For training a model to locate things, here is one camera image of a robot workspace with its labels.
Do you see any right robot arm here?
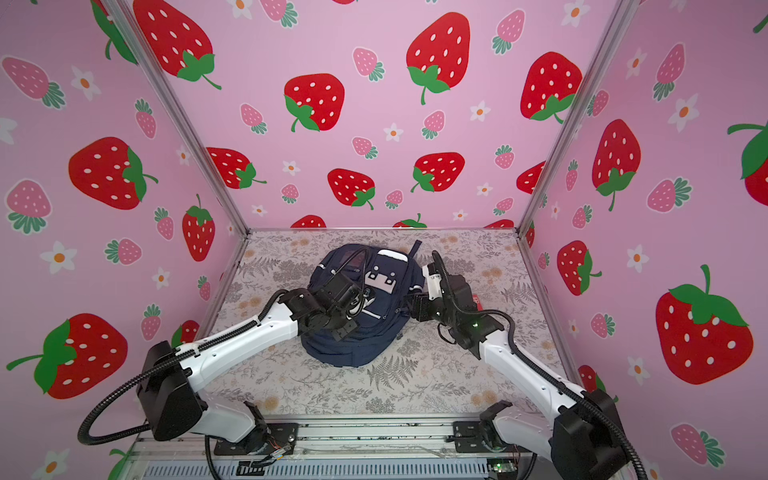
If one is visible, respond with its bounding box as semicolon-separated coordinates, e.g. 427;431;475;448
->
410;268;647;479

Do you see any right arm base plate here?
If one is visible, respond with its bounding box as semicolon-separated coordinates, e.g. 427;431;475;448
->
445;420;529;454

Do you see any floral table cloth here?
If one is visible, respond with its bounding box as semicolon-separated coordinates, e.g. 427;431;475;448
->
208;229;564;415

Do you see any navy blue student backpack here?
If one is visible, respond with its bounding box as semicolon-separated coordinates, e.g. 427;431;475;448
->
301;240;425;367

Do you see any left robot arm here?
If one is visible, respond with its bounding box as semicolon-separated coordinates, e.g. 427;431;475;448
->
137;273;375;444

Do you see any red box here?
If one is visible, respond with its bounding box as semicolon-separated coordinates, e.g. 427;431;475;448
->
472;294;484;311

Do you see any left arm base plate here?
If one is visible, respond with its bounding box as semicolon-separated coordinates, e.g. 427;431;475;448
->
213;422;299;457

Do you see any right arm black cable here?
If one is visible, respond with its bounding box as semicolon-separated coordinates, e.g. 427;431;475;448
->
430;250;650;480

